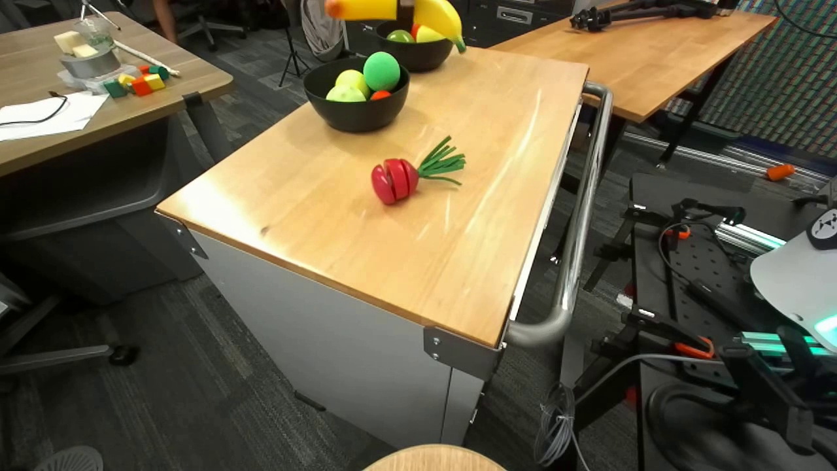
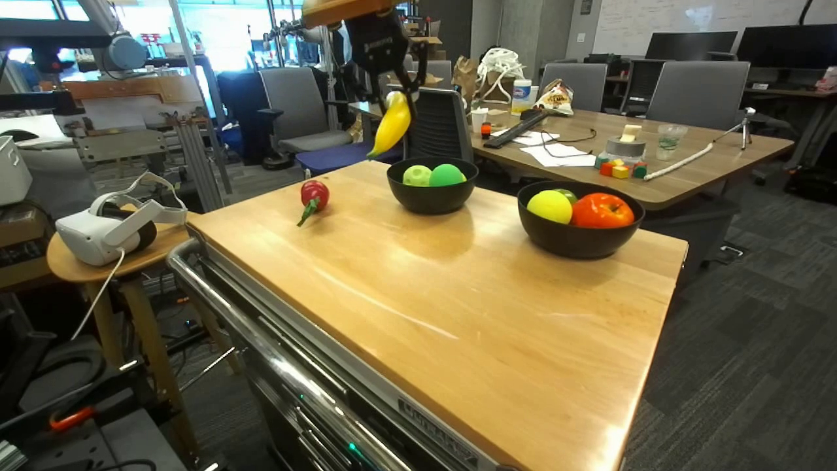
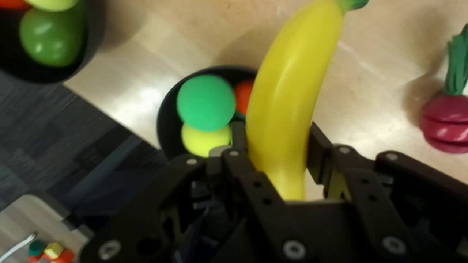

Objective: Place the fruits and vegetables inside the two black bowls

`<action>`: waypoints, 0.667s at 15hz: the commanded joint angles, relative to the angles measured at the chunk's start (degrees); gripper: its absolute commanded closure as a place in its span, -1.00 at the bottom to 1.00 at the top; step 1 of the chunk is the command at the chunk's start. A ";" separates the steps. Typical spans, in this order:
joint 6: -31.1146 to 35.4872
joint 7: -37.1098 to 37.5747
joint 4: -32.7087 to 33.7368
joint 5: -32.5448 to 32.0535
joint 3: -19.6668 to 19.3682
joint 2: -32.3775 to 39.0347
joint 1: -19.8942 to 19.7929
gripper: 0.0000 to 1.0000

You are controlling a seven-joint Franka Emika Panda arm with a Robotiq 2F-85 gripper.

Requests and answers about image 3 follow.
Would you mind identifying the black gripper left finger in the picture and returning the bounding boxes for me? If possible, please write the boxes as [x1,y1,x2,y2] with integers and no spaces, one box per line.
[78,119,318,263]

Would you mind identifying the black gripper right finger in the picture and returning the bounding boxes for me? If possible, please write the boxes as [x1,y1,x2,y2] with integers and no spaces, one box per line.
[307,121,468,263]

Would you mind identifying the red toy strawberry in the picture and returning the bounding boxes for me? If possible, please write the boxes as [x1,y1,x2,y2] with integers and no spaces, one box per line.
[232,78,255,118]

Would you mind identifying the green toy ball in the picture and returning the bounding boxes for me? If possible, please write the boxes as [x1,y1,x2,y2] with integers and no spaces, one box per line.
[175,73,236,132]

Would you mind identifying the yellow toy banana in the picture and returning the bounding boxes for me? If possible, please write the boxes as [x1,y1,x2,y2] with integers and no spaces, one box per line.
[244,0,369,201]

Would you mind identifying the red toy radish green leaves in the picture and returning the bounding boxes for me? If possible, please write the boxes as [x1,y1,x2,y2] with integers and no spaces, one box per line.
[418,21,468,154]

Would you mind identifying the black bowl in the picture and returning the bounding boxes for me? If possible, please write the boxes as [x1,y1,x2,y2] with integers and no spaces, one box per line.
[156,64,260,162]
[0,0,106,84]

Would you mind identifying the red toy block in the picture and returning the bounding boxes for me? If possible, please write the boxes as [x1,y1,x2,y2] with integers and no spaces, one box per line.
[56,248,77,263]

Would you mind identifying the yellow toy block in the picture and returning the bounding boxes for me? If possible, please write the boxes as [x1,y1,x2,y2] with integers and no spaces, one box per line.
[42,241,65,260]

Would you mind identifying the wooden office desk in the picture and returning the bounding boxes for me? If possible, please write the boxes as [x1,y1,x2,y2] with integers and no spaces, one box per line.
[0,194,93,263]

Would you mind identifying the green toy block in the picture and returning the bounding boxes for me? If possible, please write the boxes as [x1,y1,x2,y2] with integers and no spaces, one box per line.
[26,239,46,258]

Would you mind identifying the white stick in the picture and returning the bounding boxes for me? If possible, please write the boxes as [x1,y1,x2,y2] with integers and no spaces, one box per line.
[0,232,37,261]

